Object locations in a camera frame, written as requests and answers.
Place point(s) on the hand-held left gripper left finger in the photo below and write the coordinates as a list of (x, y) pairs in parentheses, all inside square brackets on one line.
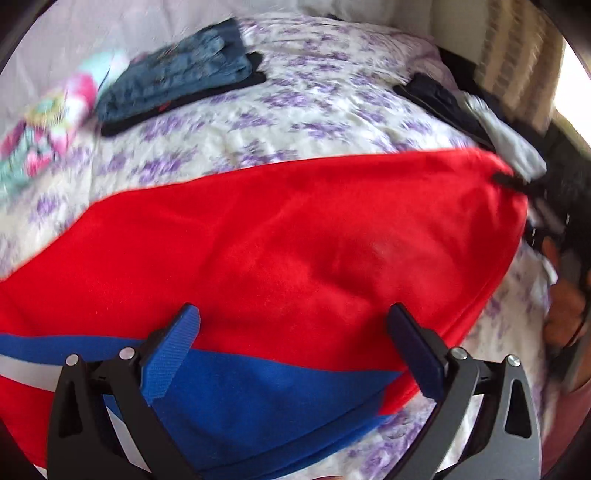
[(171, 355)]

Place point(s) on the red pants with blue stripes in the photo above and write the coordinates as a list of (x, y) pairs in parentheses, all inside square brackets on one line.
[(277, 254)]

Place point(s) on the window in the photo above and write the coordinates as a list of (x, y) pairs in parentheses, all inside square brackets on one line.
[(577, 83)]

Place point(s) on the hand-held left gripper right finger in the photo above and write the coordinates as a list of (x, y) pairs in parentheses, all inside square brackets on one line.
[(415, 355)]

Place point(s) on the beige checked curtain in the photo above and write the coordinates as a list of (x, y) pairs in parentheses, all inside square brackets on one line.
[(521, 55)]

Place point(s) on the folded pink floral blanket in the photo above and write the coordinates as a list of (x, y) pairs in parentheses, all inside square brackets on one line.
[(55, 124)]

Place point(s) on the person's right hand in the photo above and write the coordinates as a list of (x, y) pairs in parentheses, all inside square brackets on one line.
[(568, 304)]

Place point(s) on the folded blue jeans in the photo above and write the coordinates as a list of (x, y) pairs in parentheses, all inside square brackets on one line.
[(175, 69)]

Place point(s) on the dark cloth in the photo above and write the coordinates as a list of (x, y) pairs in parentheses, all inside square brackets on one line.
[(568, 161)]

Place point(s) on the crumpled black garment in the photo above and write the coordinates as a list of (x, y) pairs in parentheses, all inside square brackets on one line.
[(438, 97)]

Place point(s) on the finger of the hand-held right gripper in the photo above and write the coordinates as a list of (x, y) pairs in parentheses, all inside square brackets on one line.
[(510, 181)]

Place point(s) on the folded black garment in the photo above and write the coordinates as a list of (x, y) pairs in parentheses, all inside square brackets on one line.
[(249, 76)]

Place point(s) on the purple floral bed sheet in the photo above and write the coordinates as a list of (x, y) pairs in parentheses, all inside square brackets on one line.
[(277, 115)]

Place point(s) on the grey towel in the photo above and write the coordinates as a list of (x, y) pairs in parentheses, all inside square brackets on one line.
[(503, 134)]

